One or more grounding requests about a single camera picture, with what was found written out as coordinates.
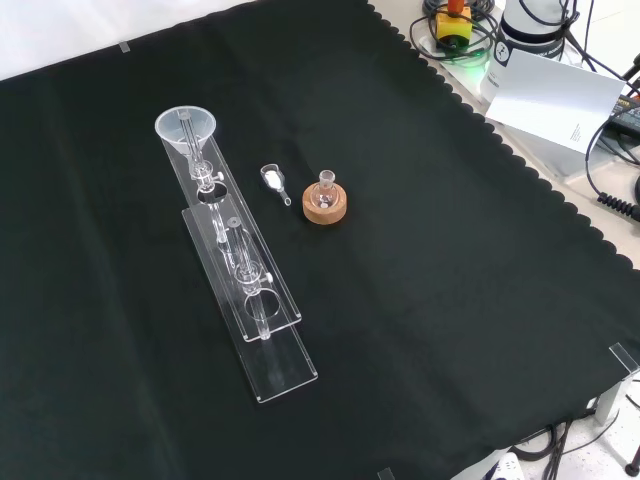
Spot black cable loop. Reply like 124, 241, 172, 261
583, 113, 640, 201

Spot coiled black cable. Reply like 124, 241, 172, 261
596, 191, 640, 222

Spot black cable bundle under bench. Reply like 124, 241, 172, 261
508, 418, 604, 480

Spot grey metal bench leg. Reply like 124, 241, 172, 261
593, 378, 625, 426

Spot clear acrylic funnel stand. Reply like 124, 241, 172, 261
160, 110, 320, 405

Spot black power adapter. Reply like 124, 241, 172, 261
606, 93, 640, 135

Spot white power strip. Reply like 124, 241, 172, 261
479, 449, 527, 480

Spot glass weighing funnel with powder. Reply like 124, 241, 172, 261
259, 163, 293, 207

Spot pale board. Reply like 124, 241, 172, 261
484, 48, 627, 155

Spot black bench cloth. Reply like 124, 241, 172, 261
0, 0, 640, 480

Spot black cables by stop button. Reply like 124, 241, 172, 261
409, 0, 504, 64

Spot small round-bottom glass flask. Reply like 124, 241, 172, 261
310, 169, 337, 210

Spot cork ring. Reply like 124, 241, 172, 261
301, 182, 348, 226

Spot black tripod leg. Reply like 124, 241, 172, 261
623, 432, 640, 477

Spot translucent plastic funnel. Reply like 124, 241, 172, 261
153, 104, 218, 176

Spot yellow stop button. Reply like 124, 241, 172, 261
433, 0, 474, 51

